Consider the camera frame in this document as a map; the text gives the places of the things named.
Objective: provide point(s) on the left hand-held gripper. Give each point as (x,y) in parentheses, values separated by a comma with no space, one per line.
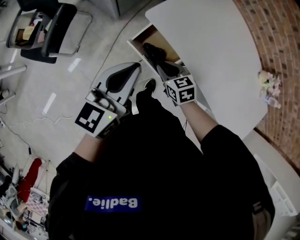
(119,79)

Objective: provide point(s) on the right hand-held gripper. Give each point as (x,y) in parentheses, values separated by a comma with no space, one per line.
(181,90)

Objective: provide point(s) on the wooden drawer with white front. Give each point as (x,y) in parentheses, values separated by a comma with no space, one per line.
(157,38)

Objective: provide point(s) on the person's left forearm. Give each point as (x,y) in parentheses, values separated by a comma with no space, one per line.
(89,147)

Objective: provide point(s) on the person's right forearm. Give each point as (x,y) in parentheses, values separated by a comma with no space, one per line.
(199,119)

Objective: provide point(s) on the white desk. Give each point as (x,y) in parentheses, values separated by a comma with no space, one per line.
(211,58)

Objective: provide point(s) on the person's left hand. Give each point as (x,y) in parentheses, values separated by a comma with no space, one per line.
(103,100)

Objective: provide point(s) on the person's black shoe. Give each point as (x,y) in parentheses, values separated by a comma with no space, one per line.
(150,84)

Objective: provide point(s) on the grey metal cabinet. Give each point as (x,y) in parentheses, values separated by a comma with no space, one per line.
(126,7)

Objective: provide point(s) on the person's black shirt torso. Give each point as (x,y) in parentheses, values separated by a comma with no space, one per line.
(152,164)

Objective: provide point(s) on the black office chair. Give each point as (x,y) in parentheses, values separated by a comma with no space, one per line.
(58,25)

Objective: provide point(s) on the white flower bouquet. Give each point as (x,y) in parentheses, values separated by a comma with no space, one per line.
(267,80)

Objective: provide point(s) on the clear plastic bottle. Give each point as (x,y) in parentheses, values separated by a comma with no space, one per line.
(273,102)

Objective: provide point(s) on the white low shelf unit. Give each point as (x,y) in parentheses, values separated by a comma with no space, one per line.
(14,70)

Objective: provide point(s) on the grey open box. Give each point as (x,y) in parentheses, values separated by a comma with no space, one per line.
(23,22)

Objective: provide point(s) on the red cloth bag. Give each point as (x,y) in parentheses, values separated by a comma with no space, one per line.
(29,179)

